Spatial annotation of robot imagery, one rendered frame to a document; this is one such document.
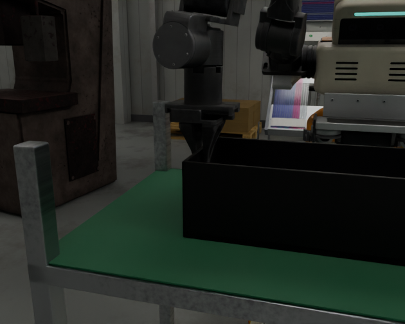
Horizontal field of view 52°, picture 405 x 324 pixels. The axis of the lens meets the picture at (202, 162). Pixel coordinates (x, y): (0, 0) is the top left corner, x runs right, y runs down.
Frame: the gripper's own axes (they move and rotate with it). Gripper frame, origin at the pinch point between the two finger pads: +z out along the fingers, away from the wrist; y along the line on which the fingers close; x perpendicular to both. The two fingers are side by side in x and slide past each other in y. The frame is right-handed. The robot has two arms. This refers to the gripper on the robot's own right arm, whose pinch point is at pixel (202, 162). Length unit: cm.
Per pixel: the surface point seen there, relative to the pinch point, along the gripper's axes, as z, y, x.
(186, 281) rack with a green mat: 9.1, 3.7, -19.5
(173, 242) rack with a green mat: 9.0, -1.0, -10.5
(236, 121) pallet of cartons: 68, -85, 465
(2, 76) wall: 26, -545, 584
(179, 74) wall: 16, -205, 585
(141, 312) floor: 102, -57, 98
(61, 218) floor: 102, -159, 185
